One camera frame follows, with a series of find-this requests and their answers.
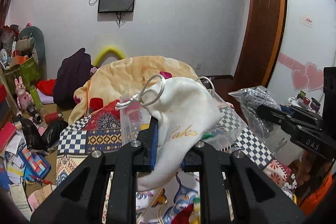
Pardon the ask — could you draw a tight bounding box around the white drawstring pouch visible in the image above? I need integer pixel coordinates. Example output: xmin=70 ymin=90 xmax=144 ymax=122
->
xmin=114 ymin=74 xmax=224 ymax=192

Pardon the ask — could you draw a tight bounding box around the green soft item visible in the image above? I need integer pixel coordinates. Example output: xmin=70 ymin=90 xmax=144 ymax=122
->
xmin=201 ymin=132 xmax=213 ymax=140

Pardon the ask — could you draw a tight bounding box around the white shelf with small items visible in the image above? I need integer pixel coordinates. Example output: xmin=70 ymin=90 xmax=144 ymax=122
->
xmin=288 ymin=90 xmax=321 ymax=114

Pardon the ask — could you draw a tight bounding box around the clear bag of silver items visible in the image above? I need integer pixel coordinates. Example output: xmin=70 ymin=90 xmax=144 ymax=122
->
xmin=228 ymin=86 xmax=281 ymax=142

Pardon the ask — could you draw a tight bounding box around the colourful pencil case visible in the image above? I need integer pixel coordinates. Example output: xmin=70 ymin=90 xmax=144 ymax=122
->
xmin=18 ymin=147 xmax=51 ymax=179

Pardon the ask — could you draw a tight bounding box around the black plastic bag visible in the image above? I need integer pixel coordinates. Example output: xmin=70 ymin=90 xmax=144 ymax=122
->
xmin=20 ymin=117 xmax=68 ymax=155

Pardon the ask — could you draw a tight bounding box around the red velvet pouch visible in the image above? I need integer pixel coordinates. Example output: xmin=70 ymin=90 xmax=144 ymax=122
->
xmin=171 ymin=203 xmax=194 ymax=224

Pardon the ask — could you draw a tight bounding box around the brown wooden door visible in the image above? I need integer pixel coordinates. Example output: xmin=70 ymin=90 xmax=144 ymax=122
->
xmin=234 ymin=0 xmax=285 ymax=89

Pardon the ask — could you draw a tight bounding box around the clear plastic storage box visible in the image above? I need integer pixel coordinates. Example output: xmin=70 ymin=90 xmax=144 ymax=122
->
xmin=120 ymin=90 xmax=249 ymax=153

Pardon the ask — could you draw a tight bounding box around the pink rabbit toy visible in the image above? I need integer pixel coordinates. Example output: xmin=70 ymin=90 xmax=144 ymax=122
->
xmin=14 ymin=76 xmax=43 ymax=124

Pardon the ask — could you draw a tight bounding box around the dark purple garment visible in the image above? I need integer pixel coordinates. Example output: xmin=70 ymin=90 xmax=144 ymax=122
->
xmin=53 ymin=48 xmax=93 ymax=109

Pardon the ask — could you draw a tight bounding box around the beige plush blanket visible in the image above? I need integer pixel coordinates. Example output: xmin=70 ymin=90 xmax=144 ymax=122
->
xmin=68 ymin=56 xmax=198 ymax=124

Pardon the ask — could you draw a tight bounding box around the green cardboard box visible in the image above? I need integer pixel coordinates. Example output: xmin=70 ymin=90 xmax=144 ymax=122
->
xmin=4 ymin=57 xmax=43 ymax=95

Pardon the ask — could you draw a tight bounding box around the yellow foam arch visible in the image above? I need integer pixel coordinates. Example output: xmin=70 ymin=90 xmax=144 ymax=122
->
xmin=92 ymin=46 xmax=126 ymax=67

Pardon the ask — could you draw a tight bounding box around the grey plush toy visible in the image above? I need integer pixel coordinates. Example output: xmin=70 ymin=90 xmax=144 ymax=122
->
xmin=15 ymin=26 xmax=46 ymax=65

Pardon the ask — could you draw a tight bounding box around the pink heart wall sticker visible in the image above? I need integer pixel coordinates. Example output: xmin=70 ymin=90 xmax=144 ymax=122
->
xmin=277 ymin=53 xmax=323 ymax=92

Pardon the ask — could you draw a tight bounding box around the small wall monitor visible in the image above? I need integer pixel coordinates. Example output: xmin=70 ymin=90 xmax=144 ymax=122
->
xmin=98 ymin=0 xmax=135 ymax=13

